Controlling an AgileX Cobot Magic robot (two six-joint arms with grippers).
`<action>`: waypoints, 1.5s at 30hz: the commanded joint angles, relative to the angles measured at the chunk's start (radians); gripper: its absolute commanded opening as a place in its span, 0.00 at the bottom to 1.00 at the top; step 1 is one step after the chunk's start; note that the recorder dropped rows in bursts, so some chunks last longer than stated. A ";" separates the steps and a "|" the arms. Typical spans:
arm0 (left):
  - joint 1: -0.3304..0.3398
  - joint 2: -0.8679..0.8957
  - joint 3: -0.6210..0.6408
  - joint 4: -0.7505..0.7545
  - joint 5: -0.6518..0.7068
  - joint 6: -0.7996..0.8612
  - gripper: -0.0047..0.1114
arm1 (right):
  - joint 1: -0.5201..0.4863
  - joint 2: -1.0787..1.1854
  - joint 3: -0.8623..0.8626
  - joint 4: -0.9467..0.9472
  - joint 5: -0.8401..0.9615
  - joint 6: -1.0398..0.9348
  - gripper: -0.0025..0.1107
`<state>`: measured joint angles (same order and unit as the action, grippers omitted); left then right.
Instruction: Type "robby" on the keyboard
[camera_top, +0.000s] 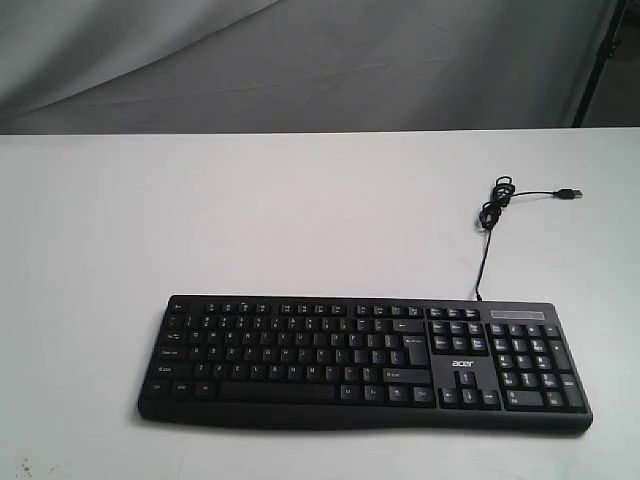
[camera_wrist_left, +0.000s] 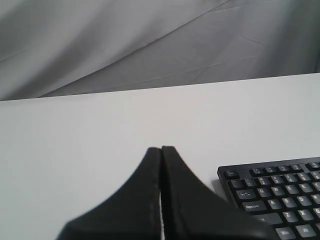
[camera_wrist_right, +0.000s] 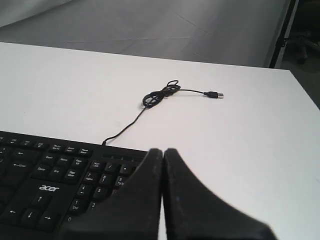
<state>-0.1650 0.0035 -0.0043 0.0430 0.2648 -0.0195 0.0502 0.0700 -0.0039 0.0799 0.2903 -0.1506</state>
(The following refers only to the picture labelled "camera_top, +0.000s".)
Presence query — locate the black usb cable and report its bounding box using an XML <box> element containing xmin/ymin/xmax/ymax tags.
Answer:
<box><xmin>471</xmin><ymin>175</ymin><xmax>585</xmax><ymax>303</ymax></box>

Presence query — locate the black tripod stand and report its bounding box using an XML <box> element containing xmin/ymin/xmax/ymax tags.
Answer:
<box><xmin>571</xmin><ymin>0</ymin><xmax>639</xmax><ymax>128</ymax></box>

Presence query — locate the black acer keyboard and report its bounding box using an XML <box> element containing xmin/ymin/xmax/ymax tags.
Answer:
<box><xmin>137</xmin><ymin>295</ymin><xmax>593</xmax><ymax>434</ymax></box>

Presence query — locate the grey backdrop cloth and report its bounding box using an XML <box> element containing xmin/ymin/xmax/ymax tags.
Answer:
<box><xmin>1</xmin><ymin>1</ymin><xmax>623</xmax><ymax>135</ymax></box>

